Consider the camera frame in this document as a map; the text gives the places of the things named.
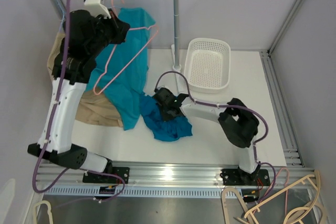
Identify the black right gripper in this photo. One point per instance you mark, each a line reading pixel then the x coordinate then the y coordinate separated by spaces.
pixel 166 117

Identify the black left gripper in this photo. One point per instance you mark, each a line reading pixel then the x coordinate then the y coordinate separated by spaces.
pixel 119 28

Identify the dark blue t shirt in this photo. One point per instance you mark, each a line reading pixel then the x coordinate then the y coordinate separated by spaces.
pixel 167 131

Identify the teal t shirt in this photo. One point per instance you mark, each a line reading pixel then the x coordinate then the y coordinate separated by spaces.
pixel 125 94

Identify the pink wire hanger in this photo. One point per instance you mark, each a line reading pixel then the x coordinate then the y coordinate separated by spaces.
pixel 115 58

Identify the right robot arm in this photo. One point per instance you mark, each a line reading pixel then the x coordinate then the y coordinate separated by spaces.
pixel 238 122

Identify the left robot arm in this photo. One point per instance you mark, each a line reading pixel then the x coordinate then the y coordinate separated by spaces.
pixel 88 36

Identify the white perforated plastic basket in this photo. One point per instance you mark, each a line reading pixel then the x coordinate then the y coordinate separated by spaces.
pixel 207 65

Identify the beige tank top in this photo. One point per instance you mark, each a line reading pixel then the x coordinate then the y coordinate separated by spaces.
pixel 92 109

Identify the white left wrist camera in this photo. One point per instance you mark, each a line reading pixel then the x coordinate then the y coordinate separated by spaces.
pixel 96 8

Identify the aluminium corner frame post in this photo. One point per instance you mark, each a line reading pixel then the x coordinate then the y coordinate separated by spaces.
pixel 285 25

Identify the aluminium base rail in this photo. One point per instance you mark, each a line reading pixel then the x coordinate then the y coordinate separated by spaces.
pixel 143 180

